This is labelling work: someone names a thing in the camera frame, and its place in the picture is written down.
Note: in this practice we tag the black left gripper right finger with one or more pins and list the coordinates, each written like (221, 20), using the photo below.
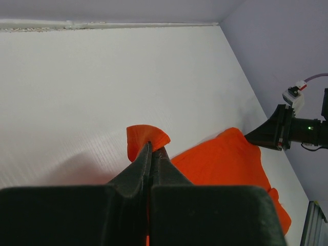
(181, 213)

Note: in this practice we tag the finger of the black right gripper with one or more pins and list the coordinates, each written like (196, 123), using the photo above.
(267, 135)

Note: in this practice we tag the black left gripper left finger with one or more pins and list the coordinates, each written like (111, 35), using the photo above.
(114, 213)

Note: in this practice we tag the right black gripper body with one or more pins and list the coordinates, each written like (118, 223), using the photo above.
(284, 142)

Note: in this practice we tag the orange t-shirt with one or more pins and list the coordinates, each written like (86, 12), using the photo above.
(227, 159)

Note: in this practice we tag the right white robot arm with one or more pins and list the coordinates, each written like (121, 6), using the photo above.
(311, 131)

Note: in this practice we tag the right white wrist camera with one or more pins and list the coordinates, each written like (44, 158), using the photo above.
(294, 96)

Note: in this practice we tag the aluminium extrusion frame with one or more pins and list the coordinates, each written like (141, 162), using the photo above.
(315, 226)

